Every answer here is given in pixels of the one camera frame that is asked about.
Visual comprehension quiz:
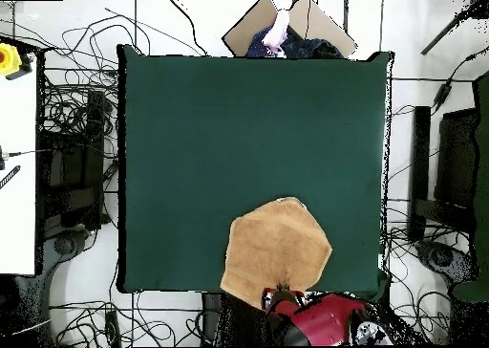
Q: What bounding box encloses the yellow emergency stop button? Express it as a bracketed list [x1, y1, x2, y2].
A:
[0, 42, 34, 81]

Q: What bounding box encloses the black upright bar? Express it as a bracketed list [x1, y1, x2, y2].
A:
[408, 105, 432, 242]

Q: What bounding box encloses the orange terry towel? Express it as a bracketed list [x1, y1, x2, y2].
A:
[220, 196, 333, 310]

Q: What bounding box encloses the dark green table cloth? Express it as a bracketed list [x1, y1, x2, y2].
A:
[115, 43, 394, 301]

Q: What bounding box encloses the long black cable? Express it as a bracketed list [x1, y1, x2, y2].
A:
[169, 0, 209, 57]

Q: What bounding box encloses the black ribbed strap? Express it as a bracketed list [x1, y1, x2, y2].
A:
[0, 164, 22, 190]

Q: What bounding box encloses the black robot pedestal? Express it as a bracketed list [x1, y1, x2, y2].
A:
[201, 292, 268, 347]

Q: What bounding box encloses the cardboard box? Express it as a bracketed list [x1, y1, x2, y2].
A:
[222, 0, 358, 58]

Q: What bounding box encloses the black power adapter with cable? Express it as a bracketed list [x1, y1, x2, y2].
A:
[431, 45, 489, 116]

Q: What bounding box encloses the blue dotted garment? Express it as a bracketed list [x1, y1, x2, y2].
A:
[245, 26, 282, 58]

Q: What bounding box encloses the black cable tangle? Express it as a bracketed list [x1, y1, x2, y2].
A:
[381, 198, 471, 345]
[37, 7, 154, 139]
[49, 292, 203, 347]

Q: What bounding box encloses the black flat panel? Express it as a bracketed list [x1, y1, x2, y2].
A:
[435, 108, 478, 211]

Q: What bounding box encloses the black rod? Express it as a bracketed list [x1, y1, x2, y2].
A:
[419, 9, 471, 56]

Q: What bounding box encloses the black power strip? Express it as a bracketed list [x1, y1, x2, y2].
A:
[104, 310, 121, 347]

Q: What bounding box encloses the black equipment rack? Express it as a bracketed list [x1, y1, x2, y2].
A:
[37, 89, 112, 230]

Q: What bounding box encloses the dark navy garment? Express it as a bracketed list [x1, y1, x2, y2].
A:
[280, 26, 345, 59]

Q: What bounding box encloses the white desk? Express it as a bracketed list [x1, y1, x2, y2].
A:
[0, 54, 39, 276]

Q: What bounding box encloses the white pink garment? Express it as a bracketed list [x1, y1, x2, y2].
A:
[261, 9, 291, 56]

